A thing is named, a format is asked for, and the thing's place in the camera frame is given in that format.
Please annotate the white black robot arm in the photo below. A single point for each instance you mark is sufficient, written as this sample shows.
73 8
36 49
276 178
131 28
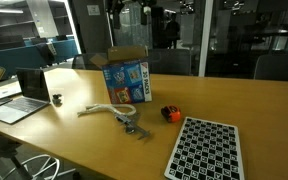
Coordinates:
149 12

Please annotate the blue printed cardboard box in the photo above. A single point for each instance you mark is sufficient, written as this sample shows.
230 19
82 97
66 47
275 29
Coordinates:
126 73

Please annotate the orange black tape measure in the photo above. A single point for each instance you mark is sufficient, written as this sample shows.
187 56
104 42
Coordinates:
171 113

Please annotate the metal vernier caliper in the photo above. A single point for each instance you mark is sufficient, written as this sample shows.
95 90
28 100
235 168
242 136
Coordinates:
132 125

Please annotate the black white checkerboard calibration board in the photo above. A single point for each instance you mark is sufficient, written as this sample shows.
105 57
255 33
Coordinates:
206 150

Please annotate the silver open laptop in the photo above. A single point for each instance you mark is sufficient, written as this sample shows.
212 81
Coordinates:
35 96

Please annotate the dark office chair right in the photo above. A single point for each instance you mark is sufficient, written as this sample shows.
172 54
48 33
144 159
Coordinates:
272 67

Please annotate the black office chair with white base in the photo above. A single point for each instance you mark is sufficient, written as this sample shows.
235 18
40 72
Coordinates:
48 171

